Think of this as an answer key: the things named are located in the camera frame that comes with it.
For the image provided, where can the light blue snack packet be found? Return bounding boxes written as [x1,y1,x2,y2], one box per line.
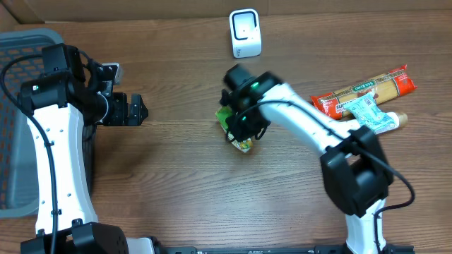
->
[344,93,400,135]

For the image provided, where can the white barcode scanner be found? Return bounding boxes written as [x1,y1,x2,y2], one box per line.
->
[229,8,262,59]

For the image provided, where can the white tube with tan cap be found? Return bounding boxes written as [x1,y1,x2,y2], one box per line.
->
[340,111,409,131]

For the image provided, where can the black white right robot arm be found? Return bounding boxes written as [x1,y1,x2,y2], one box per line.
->
[220,64,393,253]

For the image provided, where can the green snack packet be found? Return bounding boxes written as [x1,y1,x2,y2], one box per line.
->
[215,107,253,153]

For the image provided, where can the dark grey plastic basket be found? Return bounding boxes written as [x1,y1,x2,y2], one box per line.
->
[0,28,96,219]

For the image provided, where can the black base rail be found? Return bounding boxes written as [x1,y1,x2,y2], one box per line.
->
[151,244,416,254]

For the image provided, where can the orange spaghetti pasta packet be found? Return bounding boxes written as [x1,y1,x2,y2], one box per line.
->
[310,65,417,120]

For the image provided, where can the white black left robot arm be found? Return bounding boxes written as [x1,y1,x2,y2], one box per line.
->
[19,44,155,253]

